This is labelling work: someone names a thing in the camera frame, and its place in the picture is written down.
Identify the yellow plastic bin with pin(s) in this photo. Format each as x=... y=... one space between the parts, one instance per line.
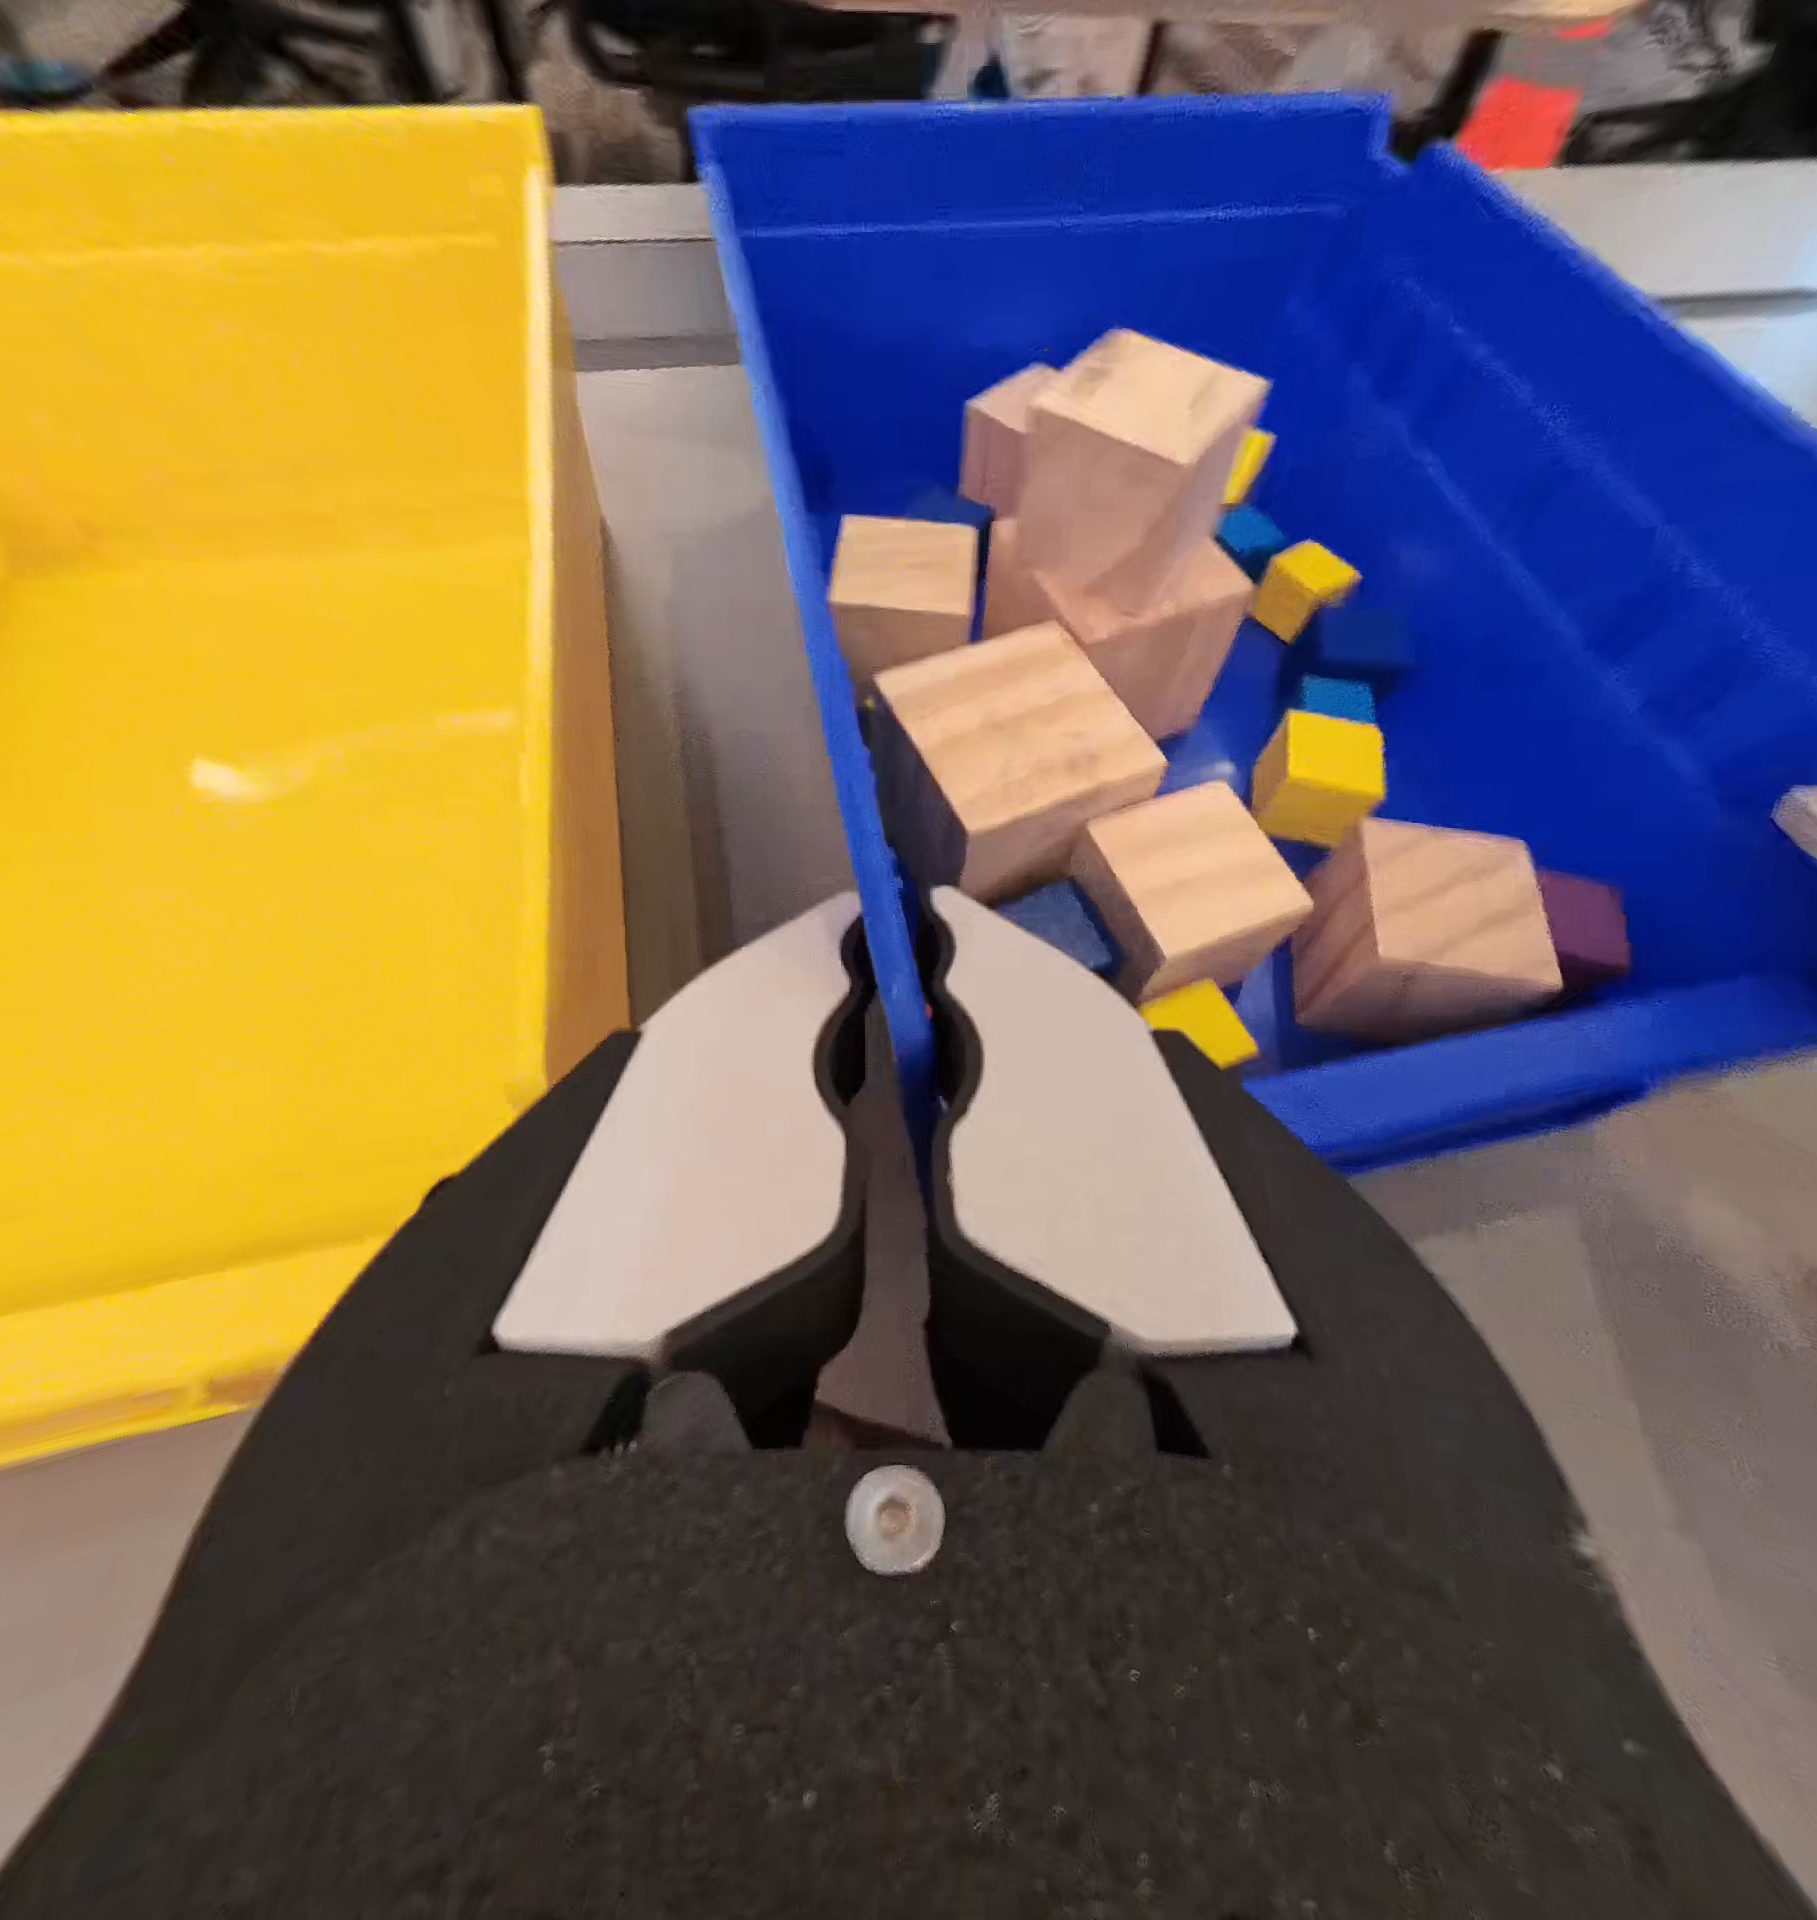
x=249 y=674

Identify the blue plastic bin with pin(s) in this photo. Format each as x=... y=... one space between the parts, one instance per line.
x=1523 y=420

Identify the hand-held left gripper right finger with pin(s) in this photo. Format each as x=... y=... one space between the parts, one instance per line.
x=1118 y=1185

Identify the pile of wooden coloured cubes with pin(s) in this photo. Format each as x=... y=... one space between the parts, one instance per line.
x=1013 y=750

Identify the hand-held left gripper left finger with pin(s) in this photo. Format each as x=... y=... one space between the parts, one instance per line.
x=698 y=1185

